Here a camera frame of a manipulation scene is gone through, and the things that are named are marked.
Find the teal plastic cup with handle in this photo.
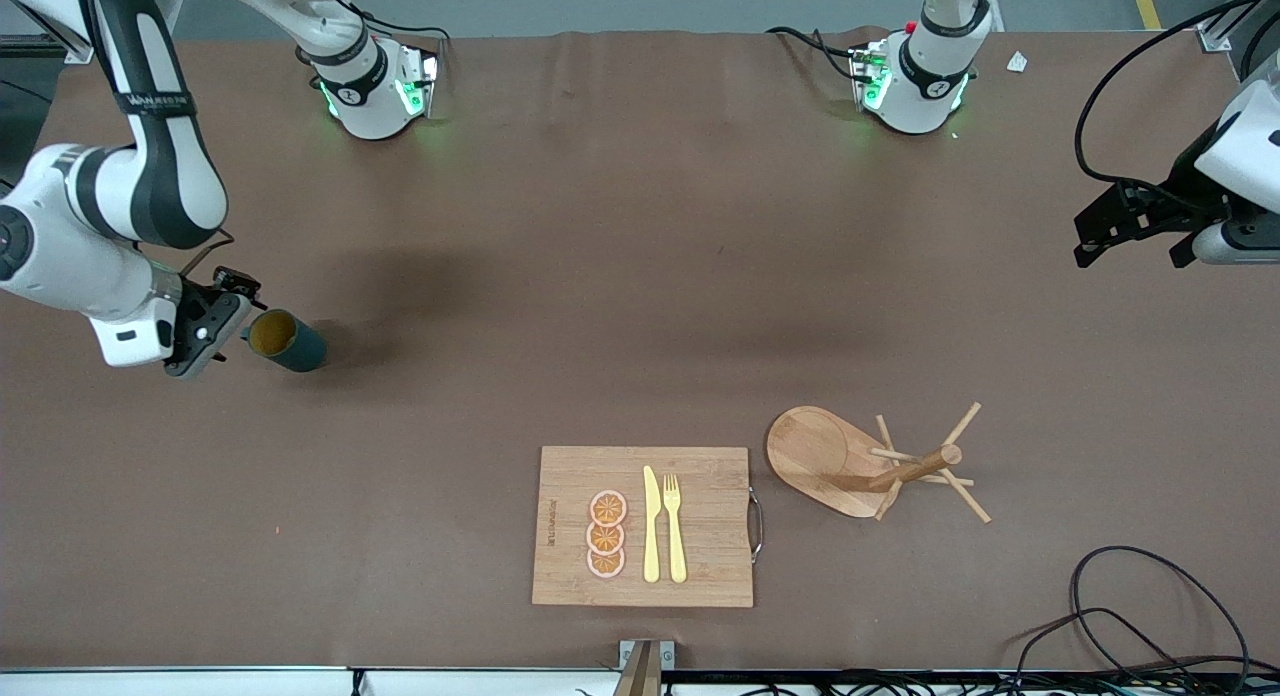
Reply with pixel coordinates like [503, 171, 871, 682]
[243, 309, 329, 374]

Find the brown table cover sheet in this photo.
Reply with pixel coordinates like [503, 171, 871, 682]
[0, 26, 1280, 672]

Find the wooden mug tree stand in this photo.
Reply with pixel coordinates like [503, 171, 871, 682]
[766, 402, 993, 525]

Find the yellow plastic knife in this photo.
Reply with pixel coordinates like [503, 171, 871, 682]
[642, 465, 662, 584]

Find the yellow plastic fork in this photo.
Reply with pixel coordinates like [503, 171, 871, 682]
[663, 474, 688, 584]

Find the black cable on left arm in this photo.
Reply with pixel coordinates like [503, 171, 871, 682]
[1075, 0, 1280, 212]

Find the black cable at arm base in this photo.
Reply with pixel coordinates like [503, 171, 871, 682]
[345, 11, 451, 43]
[765, 26, 863, 82]

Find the black cable loop on table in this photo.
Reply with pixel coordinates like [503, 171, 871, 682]
[1010, 546, 1253, 696]

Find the bamboo cutting board, metal handle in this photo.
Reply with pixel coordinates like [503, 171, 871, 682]
[531, 446, 765, 609]

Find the aluminium camera mount post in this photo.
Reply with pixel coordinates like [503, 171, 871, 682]
[618, 639, 675, 696]

